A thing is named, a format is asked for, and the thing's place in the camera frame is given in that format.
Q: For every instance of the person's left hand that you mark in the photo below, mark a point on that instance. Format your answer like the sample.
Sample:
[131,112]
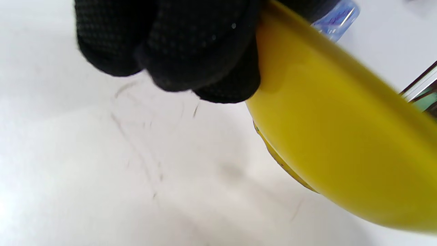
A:
[170,41]

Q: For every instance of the yellow plastic bowl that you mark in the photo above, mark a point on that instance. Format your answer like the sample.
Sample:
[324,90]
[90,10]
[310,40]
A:
[341,119]

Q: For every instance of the row of blue water jugs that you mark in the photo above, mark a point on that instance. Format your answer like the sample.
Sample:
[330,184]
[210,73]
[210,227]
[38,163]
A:
[336,20]

